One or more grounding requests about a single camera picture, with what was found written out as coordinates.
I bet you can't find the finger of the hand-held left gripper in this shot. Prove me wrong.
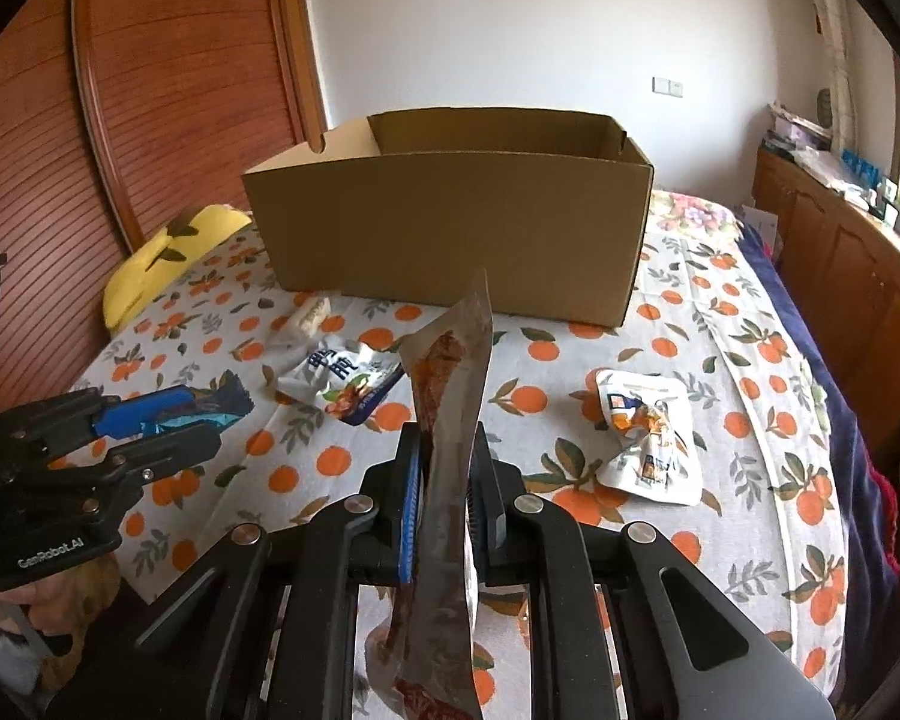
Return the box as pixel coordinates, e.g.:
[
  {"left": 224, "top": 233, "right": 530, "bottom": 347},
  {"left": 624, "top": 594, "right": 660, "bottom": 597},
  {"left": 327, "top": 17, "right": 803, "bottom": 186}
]
[
  {"left": 41, "top": 424, "right": 223, "bottom": 496},
  {"left": 0, "top": 387, "right": 197, "bottom": 458}
]

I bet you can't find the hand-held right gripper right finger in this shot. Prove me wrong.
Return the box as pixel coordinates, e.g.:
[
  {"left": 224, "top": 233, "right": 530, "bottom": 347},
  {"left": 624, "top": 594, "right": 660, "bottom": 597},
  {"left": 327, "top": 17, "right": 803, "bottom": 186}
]
[{"left": 469, "top": 424, "right": 833, "bottom": 720}]

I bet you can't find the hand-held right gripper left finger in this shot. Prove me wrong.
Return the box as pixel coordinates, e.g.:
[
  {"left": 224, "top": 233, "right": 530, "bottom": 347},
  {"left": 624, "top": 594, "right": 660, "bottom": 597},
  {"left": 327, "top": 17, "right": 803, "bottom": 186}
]
[{"left": 45, "top": 424, "right": 428, "bottom": 720}]

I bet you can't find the blue snack bar packet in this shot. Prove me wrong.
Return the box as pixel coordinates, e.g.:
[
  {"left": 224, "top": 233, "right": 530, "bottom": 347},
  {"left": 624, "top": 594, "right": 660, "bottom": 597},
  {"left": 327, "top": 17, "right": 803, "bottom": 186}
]
[{"left": 94, "top": 370, "right": 256, "bottom": 437}]

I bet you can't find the clear brown meat packet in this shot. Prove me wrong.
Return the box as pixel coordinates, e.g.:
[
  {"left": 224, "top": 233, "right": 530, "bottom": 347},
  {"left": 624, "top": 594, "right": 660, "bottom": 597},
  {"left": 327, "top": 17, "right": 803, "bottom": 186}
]
[{"left": 379, "top": 268, "right": 496, "bottom": 720}]

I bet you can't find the white blue snack packet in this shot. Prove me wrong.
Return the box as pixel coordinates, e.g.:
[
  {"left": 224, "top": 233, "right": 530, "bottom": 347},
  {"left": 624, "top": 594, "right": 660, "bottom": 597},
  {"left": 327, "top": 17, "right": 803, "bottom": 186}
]
[{"left": 276, "top": 341, "right": 404, "bottom": 427}]

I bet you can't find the white orange snack packet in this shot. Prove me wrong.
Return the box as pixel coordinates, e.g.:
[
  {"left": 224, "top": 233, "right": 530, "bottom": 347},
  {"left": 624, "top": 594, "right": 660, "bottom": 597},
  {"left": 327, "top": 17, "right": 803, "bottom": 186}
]
[{"left": 589, "top": 367, "right": 702, "bottom": 505}]

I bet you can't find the small white snack packet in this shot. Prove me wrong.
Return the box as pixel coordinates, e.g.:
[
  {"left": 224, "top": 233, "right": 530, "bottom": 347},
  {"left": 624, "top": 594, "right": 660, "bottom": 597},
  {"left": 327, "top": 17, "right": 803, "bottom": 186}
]
[{"left": 274, "top": 294, "right": 332, "bottom": 350}]

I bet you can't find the cardboard box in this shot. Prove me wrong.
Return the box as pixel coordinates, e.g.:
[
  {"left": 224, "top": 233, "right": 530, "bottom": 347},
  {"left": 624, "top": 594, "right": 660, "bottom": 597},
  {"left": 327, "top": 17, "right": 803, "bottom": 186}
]
[{"left": 241, "top": 109, "right": 655, "bottom": 329}]

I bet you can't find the yellow plush toy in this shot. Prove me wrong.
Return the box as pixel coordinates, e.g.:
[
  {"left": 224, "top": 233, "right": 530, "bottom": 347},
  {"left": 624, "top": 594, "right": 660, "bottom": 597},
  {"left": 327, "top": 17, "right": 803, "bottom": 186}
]
[{"left": 103, "top": 202, "right": 252, "bottom": 331}]

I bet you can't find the orange print tablecloth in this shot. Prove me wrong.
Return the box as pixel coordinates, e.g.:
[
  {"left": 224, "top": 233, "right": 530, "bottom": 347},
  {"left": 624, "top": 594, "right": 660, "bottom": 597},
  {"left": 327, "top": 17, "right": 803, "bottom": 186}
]
[{"left": 67, "top": 225, "right": 848, "bottom": 720}]

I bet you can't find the wooden slatted wardrobe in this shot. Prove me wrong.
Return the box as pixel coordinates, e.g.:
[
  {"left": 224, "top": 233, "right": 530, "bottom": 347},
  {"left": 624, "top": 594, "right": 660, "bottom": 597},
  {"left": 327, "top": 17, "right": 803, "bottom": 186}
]
[{"left": 0, "top": 0, "right": 327, "bottom": 421}]

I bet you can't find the dark blue blanket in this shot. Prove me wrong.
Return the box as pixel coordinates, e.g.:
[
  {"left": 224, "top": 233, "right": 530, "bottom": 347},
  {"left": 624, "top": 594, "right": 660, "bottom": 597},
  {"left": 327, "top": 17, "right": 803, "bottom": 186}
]
[{"left": 735, "top": 221, "right": 900, "bottom": 691}]

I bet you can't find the white paper bag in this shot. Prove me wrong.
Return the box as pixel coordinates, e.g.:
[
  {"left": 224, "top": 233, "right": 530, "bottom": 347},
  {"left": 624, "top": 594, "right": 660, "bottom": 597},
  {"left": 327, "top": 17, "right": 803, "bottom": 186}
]
[{"left": 742, "top": 202, "right": 781, "bottom": 257}]

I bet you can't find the red knitted cloth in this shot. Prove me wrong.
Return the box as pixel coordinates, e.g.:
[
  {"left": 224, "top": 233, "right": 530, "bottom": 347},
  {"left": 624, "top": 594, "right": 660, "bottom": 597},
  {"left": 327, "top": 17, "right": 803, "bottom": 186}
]
[{"left": 866, "top": 457, "right": 900, "bottom": 556}]

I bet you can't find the long wooden cabinet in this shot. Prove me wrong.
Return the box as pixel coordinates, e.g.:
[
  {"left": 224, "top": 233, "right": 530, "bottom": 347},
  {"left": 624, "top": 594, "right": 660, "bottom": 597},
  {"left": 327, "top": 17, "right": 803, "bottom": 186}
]
[{"left": 750, "top": 146, "right": 900, "bottom": 451}]

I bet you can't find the clear plastic bag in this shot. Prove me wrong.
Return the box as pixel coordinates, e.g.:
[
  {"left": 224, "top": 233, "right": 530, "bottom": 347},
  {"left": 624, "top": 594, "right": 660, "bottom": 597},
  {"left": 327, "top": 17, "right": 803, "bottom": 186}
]
[{"left": 795, "top": 146, "right": 871, "bottom": 196}]

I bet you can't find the pile of boxes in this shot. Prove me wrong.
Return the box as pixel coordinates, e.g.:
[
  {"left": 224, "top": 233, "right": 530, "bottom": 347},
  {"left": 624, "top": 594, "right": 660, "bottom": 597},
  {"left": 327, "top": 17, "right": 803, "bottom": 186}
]
[{"left": 761, "top": 101, "right": 833, "bottom": 158}]

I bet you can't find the blue bottles pack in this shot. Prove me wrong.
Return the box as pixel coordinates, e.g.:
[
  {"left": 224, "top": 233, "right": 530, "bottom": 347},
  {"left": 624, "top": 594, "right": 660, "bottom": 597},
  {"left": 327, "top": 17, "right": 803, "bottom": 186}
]
[{"left": 840, "top": 150, "right": 882, "bottom": 188}]

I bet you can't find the pale patterned curtain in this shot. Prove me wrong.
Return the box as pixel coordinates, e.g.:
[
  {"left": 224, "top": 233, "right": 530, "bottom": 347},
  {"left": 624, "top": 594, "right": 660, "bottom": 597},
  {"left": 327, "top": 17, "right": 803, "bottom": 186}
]
[{"left": 795, "top": 0, "right": 857, "bottom": 158}]

